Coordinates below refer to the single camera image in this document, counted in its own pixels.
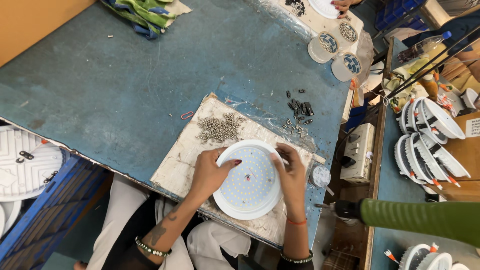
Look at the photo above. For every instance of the clear plastic sheet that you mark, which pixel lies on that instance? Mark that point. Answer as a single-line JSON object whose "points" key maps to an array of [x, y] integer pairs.
{"points": [[270, 120]]}

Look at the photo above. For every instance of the red paper clip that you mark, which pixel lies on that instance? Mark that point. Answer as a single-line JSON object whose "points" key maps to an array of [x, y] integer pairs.
{"points": [[187, 115]]}

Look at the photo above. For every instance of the blue plastic crate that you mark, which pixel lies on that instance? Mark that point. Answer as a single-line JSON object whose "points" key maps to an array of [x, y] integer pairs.
{"points": [[48, 210]]}

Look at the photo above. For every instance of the yellow cloth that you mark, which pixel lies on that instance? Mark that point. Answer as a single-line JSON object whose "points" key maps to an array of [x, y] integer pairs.
{"points": [[401, 84]]}

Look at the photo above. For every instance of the heap of dark small parts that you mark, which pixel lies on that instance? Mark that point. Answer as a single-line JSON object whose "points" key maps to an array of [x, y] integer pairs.
{"points": [[296, 6]]}

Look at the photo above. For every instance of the cream electrical socket box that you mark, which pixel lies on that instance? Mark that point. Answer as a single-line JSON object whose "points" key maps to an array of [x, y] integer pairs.
{"points": [[358, 152]]}

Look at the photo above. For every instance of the green and blue cloth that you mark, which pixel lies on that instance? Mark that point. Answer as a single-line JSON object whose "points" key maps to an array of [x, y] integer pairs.
{"points": [[144, 15]]}

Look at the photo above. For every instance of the rows of white downlight housings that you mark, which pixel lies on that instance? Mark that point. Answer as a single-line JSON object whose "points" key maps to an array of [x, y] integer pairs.
{"points": [[431, 146]]}

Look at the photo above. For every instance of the worn cardboard work board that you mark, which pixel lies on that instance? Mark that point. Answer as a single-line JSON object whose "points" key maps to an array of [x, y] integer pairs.
{"points": [[180, 165]]}

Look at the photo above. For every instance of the white lamp back plates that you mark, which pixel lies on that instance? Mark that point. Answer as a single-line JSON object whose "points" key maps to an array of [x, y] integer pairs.
{"points": [[26, 165]]}

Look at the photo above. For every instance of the blue crate with grid sides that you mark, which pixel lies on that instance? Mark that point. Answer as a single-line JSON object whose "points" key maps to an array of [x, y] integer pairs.
{"points": [[399, 13]]}

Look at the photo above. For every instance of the person's right hand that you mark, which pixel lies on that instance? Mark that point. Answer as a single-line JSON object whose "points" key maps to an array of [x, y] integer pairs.
{"points": [[294, 180]]}

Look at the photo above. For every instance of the person's left hand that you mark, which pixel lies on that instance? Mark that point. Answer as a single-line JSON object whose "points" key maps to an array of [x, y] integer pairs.
{"points": [[204, 174]]}

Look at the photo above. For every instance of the brown cardboard carton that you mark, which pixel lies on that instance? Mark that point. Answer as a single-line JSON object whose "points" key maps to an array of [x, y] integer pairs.
{"points": [[465, 150]]}

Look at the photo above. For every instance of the green electric screwdriver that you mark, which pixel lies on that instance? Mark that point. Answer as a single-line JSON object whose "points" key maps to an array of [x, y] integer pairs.
{"points": [[420, 219]]}

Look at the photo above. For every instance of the red thread wristband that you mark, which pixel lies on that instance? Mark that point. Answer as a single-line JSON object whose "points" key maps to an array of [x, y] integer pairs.
{"points": [[296, 222]]}

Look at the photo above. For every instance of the white round LED panel light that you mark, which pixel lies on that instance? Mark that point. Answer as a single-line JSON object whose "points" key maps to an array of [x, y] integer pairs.
{"points": [[249, 187]]}

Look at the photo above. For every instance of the small white plastic cup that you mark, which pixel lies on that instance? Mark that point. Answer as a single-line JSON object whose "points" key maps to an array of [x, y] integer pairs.
{"points": [[320, 176]]}

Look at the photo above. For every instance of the clear plastic bottle blue cap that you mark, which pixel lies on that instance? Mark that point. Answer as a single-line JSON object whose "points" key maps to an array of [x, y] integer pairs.
{"points": [[422, 47]]}

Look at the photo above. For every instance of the pale work board with plastic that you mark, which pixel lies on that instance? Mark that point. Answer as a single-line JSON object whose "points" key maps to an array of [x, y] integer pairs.
{"points": [[318, 24]]}

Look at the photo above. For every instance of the small scatter of silver screws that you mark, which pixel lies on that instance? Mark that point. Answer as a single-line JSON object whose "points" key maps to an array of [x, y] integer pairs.
{"points": [[295, 128]]}

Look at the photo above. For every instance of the person's white trousers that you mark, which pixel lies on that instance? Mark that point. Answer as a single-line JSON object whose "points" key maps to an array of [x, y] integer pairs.
{"points": [[123, 217]]}

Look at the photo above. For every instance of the pile of black metal clips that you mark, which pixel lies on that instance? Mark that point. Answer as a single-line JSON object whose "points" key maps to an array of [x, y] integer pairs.
{"points": [[300, 108]]}

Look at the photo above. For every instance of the black metal rods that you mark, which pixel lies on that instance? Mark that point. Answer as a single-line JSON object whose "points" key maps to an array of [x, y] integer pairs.
{"points": [[431, 62]]}

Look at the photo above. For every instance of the white round lamp housing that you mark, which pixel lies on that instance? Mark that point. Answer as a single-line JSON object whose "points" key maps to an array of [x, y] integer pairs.
{"points": [[322, 6]]}

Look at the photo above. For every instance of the brown cardboard panel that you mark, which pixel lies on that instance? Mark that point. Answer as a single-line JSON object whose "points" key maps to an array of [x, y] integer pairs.
{"points": [[33, 26]]}

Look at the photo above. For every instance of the pile of silver screws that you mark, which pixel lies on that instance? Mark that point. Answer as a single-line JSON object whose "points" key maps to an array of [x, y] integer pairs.
{"points": [[219, 129]]}

